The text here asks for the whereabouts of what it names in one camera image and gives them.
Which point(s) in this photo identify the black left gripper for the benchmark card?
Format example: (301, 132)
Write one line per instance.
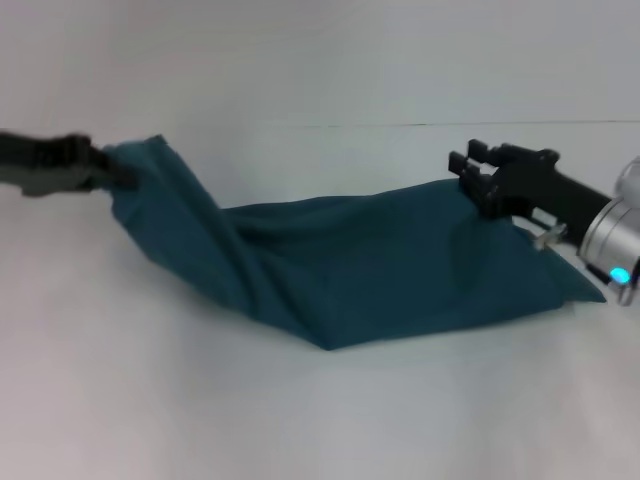
(45, 165)

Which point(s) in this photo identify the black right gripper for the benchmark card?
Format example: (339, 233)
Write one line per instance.
(545, 192)

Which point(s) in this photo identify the teal blue shirt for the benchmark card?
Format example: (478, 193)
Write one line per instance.
(375, 270)

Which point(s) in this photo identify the silver cylinder gripper connector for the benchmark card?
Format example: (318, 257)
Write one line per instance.
(550, 237)

